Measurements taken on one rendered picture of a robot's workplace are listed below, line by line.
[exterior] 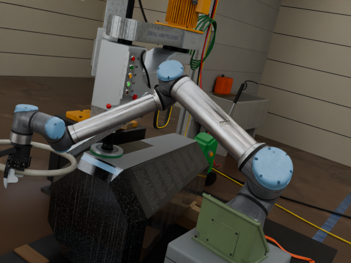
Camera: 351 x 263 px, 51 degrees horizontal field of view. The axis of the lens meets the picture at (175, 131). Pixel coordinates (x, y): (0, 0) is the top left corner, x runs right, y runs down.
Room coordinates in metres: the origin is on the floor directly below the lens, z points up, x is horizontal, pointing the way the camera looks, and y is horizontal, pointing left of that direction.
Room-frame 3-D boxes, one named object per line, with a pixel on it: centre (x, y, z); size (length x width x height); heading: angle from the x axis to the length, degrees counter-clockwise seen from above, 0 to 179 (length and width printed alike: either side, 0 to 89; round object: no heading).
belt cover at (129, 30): (2.65, 0.27, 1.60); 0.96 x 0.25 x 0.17; 154
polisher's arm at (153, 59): (2.68, 0.24, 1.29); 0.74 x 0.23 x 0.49; 154
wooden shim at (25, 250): (2.17, 0.78, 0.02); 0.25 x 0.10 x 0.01; 60
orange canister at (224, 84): (5.96, -0.62, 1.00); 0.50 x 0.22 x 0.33; 147
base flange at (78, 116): (3.28, 0.68, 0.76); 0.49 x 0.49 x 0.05; 60
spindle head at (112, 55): (2.40, 0.38, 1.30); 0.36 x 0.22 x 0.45; 154
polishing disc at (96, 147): (2.33, 0.42, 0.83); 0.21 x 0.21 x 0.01
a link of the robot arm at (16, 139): (1.53, 0.66, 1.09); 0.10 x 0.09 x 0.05; 4
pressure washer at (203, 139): (4.19, -0.35, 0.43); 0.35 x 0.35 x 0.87; 45
